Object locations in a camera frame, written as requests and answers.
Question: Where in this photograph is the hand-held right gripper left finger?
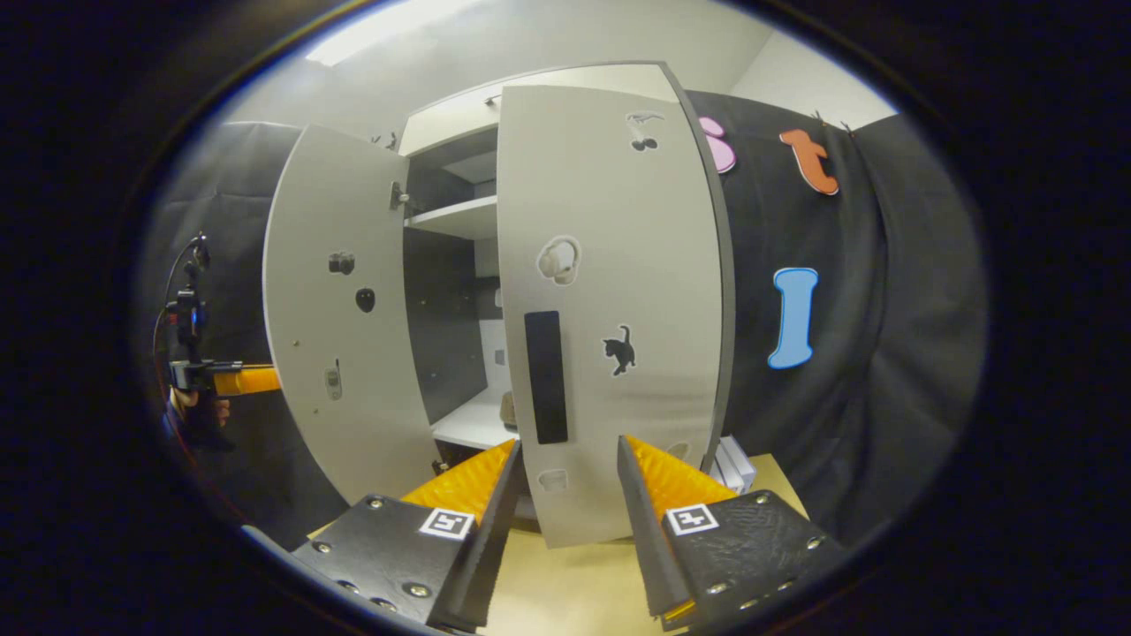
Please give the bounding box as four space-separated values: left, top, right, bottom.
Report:
290 439 524 632

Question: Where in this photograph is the white shoe cabinet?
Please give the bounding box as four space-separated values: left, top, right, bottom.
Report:
396 60 736 522

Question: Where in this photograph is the white cabinet shelf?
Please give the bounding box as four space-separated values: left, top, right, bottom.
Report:
430 389 522 451
405 194 500 241

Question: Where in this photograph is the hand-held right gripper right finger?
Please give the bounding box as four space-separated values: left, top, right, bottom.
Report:
617 435 851 630

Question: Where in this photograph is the white shoe cabinet door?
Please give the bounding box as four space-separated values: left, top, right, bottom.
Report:
495 84 736 550
262 124 443 506

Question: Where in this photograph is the black door handle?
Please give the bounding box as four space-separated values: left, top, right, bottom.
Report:
523 309 569 445

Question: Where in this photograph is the white grey box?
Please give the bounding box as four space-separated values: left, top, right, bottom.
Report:
711 435 757 496

